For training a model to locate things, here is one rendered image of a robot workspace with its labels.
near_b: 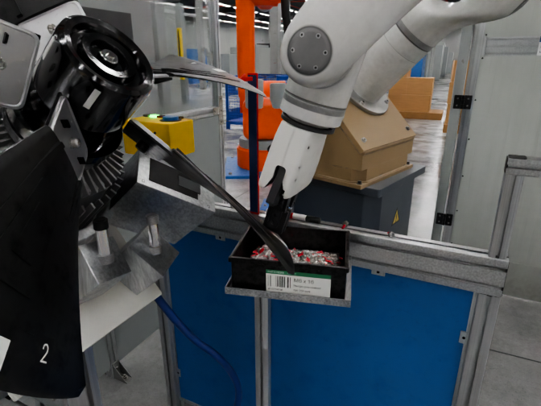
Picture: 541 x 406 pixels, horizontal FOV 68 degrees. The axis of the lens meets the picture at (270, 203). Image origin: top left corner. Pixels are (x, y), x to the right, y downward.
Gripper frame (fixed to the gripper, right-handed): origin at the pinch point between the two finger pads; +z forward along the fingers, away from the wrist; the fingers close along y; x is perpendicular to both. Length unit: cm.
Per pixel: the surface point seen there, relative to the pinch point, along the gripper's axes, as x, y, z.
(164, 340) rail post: -33, -31, 75
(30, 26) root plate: -35.9, 13.6, -16.7
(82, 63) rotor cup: -20.3, 18.9, -16.6
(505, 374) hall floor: 79, -111, 78
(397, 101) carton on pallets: -103, -916, 85
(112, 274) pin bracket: -14.7, 16.7, 10.2
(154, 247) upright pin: -15.0, 8.0, 9.9
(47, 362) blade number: -4.7, 34.3, 3.8
